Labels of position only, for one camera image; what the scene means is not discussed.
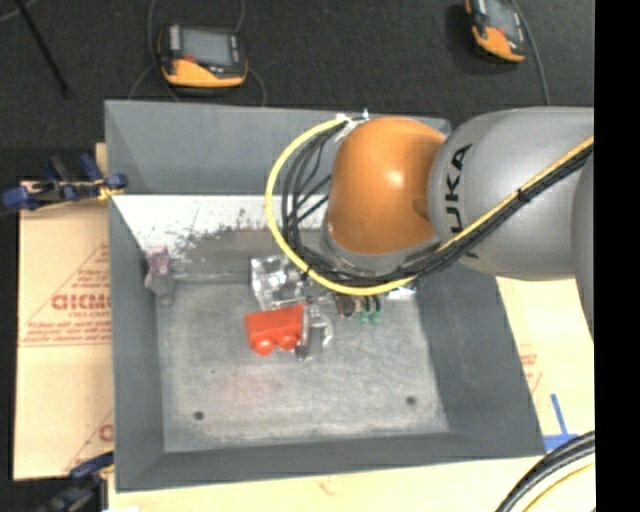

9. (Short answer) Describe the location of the grey metal bin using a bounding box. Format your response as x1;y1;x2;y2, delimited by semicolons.
103;99;546;491

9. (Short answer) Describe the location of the small purple block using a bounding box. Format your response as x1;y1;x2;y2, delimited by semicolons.
149;247;172;279

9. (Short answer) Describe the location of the red toy brick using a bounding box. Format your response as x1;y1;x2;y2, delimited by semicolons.
243;303;307;357

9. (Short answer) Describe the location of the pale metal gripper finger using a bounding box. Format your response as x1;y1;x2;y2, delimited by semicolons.
295;304;315;362
312;314;335;352

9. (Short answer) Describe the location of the brown cardboard board, red print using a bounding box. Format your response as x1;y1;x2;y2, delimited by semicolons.
12;205;595;482

